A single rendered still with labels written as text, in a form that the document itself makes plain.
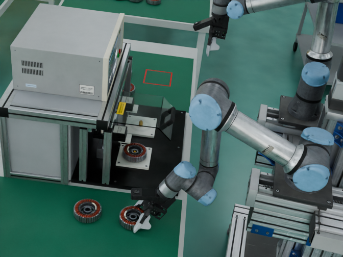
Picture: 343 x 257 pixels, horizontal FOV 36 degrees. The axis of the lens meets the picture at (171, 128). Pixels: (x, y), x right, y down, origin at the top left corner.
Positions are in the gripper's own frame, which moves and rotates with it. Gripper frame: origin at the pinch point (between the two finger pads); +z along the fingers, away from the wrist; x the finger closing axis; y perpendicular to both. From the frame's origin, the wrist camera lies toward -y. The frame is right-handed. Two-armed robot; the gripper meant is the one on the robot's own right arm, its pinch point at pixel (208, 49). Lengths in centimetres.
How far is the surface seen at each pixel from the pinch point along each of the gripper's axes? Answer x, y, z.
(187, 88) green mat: 25.8, -10.5, 40.2
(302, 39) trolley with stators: 249, 69, 97
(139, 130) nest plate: -27, -25, 37
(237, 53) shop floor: 229, 11, 115
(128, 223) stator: -88, -14, 37
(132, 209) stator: -80, -14, 37
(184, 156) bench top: -35, 0, 40
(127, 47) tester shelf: -6.5, -39.0, 3.6
